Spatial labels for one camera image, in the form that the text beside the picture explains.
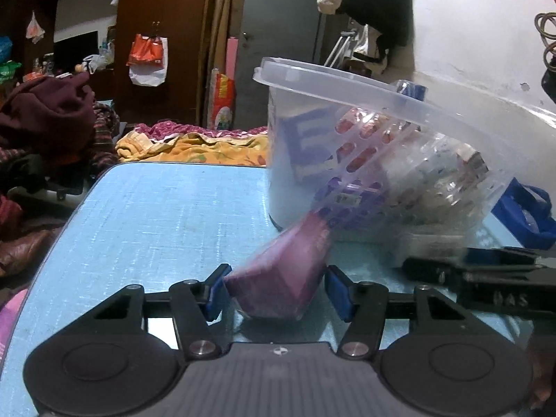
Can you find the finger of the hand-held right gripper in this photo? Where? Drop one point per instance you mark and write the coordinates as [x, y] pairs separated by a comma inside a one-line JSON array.
[[434, 271], [499, 256]]

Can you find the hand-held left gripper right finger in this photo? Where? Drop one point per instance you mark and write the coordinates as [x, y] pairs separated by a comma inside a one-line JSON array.
[[339, 293]]

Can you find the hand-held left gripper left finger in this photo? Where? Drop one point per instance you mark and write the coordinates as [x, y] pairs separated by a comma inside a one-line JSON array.
[[215, 293]]

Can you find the purple snack packet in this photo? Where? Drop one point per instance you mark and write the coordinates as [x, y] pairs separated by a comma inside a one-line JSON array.
[[282, 269]]

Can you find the clear plastic basket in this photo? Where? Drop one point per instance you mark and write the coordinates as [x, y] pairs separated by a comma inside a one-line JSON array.
[[295, 91]]

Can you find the blue bag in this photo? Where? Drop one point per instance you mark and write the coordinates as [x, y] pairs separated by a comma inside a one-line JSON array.
[[527, 217]]

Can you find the white patterned box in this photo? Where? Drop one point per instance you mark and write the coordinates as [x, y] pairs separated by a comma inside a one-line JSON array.
[[438, 178]]

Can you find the yellow floral blanket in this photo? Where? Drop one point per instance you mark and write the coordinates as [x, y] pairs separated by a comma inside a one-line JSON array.
[[195, 147]]

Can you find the blue and white box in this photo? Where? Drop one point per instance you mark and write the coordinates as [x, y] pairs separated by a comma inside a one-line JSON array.
[[304, 147]]

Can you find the red and white packet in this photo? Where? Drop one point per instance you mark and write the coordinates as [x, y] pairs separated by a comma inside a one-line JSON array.
[[369, 130]]

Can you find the red and yellow sack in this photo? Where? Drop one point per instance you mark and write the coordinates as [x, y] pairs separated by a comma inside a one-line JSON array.
[[223, 104]]

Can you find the brown leather bag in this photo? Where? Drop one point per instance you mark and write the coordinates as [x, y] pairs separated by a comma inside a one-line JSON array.
[[24, 249]]

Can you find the striped cloth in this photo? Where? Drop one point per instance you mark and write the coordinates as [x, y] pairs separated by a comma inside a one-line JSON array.
[[104, 128]]

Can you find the pink board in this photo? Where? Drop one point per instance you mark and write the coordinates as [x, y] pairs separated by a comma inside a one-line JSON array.
[[232, 65]]

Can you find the metal crutches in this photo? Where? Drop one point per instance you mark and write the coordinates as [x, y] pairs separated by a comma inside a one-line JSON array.
[[343, 50]]

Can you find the orange and white bag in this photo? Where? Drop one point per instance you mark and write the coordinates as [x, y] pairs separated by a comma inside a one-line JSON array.
[[147, 58]]

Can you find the maroon cloth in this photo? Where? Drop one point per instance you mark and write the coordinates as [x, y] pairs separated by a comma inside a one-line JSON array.
[[47, 113]]

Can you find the wooden planks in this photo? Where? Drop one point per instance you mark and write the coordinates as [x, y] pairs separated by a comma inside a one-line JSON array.
[[217, 30]]

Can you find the black hanging garment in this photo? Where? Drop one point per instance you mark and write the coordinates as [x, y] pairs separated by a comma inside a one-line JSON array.
[[384, 13]]

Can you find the grey door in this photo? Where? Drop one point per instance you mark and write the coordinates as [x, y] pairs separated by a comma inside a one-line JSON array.
[[278, 30]]

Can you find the brown wooden wardrobe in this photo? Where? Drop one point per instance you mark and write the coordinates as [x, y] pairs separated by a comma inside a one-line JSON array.
[[165, 17]]

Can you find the white plastic bag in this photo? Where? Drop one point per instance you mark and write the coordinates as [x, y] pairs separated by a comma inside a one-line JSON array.
[[34, 28]]

